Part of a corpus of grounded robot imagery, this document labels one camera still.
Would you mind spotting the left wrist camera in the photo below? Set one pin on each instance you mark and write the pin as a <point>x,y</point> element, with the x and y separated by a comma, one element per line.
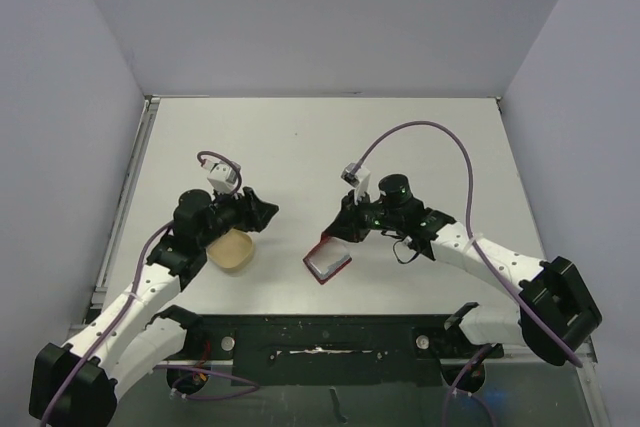
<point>224,178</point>

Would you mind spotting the red leather card holder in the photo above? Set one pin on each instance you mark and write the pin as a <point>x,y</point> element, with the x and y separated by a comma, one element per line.
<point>327,258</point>

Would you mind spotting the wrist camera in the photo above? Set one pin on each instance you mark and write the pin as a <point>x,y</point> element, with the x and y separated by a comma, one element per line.
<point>358,177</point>
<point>224,178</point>

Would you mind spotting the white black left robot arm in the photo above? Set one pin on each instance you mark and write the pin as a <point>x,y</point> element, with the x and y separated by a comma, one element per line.
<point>81,382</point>

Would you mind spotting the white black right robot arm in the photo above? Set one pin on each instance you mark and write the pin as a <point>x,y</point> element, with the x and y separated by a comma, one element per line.
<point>554,311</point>

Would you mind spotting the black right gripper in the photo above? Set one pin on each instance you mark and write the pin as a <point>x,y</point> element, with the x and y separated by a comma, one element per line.
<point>353,219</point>

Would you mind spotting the beige oval tray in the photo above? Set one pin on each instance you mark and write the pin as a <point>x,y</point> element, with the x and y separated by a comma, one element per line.
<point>232,252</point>

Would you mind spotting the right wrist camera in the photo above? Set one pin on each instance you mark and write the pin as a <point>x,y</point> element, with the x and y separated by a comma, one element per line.
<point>358,177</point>

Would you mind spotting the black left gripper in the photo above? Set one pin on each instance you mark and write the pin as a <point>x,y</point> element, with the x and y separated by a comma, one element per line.
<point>252,212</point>

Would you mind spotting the aluminium left rail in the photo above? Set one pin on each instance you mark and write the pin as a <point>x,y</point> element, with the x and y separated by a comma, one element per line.
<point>145,126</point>

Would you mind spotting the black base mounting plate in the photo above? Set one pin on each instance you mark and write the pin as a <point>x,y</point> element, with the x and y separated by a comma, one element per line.
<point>331,350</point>

